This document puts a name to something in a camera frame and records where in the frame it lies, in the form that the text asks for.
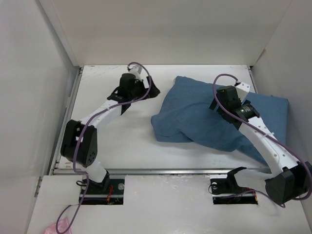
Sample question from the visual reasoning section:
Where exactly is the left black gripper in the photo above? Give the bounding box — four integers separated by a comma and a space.
128, 76, 159, 101

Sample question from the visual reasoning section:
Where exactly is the blue pillowcase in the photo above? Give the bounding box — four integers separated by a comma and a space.
151, 76, 289, 163

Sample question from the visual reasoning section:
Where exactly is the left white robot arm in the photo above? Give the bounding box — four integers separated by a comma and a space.
60, 72, 160, 194

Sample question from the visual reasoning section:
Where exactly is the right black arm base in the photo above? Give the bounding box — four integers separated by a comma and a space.
208, 167, 258, 205

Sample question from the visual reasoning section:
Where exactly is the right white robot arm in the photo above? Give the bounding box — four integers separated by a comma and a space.
210, 82, 312, 205

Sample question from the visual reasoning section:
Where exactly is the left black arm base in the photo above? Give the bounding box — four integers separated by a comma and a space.
76, 178, 125, 205

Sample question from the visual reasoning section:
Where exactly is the pink plastic bag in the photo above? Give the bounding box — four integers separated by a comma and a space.
43, 218, 72, 234

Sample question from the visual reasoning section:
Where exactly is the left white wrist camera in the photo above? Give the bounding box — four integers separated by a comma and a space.
127, 65, 143, 81

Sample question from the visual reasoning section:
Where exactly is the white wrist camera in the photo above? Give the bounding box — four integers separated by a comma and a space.
127, 65, 143, 81
234, 81, 251, 102

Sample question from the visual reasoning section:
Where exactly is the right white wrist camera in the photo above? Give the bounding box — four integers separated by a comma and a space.
234, 81, 251, 102

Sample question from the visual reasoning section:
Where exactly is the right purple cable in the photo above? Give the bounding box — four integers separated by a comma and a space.
212, 74, 312, 208

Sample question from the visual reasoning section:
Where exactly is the purple cable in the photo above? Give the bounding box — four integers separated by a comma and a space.
56, 62, 151, 232
212, 74, 312, 208

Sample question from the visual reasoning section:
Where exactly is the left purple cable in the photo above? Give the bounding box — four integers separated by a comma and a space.
56, 62, 151, 232

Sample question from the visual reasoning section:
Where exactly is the aluminium rail frame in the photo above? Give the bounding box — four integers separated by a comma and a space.
48, 65, 269, 176

